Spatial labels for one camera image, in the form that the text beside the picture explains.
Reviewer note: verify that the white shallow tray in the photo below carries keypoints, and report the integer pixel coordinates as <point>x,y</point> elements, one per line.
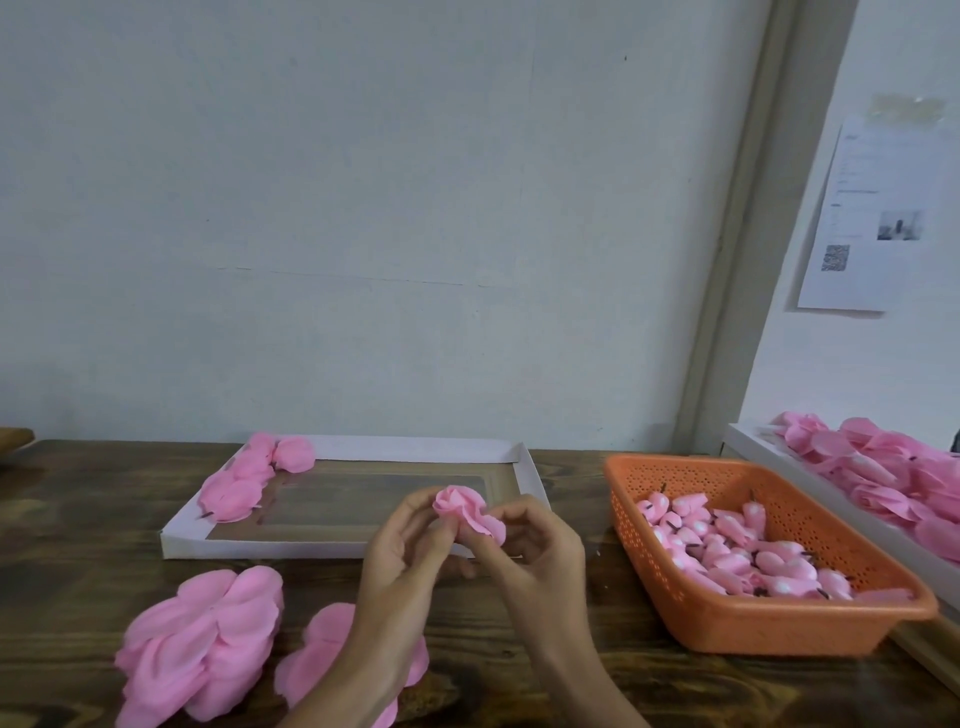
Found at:
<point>360,503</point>

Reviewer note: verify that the person's left hand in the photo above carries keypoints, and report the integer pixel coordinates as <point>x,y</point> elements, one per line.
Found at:
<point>398,578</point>

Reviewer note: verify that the pink rose buds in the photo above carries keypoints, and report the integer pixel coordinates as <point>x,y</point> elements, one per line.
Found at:
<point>735,548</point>

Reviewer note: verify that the pink petal flower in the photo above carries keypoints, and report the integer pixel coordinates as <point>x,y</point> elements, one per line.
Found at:
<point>458,504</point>

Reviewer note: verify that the person's right forearm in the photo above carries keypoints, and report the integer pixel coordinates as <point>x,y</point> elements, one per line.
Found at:
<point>585,687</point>

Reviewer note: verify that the grey door frame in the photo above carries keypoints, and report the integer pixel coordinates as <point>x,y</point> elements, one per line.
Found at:
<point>750,225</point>

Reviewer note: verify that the pile of pink petals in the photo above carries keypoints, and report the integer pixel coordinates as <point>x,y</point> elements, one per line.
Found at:
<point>885,473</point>

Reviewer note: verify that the person's right hand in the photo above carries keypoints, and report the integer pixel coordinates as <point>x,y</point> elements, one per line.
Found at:
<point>533,578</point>

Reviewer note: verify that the orange plastic basket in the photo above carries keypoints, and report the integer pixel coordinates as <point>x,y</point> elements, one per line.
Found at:
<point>750,623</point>

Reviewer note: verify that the group of finished pink roses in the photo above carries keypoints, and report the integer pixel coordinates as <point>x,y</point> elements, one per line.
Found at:
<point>233,488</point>

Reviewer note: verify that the stack of pink petals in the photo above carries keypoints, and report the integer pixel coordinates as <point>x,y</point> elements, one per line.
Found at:
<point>195,642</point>
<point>323,645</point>

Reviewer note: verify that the white paper notice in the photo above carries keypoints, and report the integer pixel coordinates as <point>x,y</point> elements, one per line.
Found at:
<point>870,225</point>

